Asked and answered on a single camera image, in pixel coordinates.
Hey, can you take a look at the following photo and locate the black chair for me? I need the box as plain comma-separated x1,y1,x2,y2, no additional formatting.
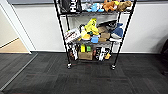
160,37,168,77

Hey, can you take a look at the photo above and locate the white door frame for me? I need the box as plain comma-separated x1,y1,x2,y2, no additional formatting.
0,3,36,55

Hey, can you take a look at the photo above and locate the small green box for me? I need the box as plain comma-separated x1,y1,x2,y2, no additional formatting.
86,45,93,53

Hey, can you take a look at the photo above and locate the orange plush toy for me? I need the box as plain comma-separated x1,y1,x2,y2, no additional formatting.
102,0,119,13

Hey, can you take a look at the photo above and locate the brown plush toy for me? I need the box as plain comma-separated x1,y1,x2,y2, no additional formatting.
116,0,133,13

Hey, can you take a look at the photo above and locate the black Huel bag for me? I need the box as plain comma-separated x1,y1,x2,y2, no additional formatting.
60,0,83,15

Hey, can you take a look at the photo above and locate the black white slim bag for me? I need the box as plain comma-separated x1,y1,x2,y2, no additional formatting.
67,43,80,61

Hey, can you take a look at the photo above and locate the blue shark plush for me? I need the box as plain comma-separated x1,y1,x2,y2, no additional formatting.
109,22,125,43

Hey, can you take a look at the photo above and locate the black wire shelf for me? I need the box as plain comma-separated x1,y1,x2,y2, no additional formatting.
52,0,138,71

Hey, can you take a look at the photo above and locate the small yellow box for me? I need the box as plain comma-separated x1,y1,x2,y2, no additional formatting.
80,45,87,54

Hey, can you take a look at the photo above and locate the white printed bag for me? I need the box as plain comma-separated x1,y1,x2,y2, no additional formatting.
63,28,82,45

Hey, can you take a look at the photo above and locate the brown cardboard box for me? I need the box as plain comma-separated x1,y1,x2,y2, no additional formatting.
77,50,94,62

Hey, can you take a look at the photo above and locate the small blue cup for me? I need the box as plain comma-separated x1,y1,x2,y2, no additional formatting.
90,34,100,45

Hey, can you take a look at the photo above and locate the blue plush toy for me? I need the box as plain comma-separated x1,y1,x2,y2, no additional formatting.
89,2,105,14

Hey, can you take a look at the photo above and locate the small orange pack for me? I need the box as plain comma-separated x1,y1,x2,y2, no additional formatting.
104,52,112,61

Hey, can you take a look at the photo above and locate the yellow plush toy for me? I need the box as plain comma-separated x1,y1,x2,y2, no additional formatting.
79,17,101,41

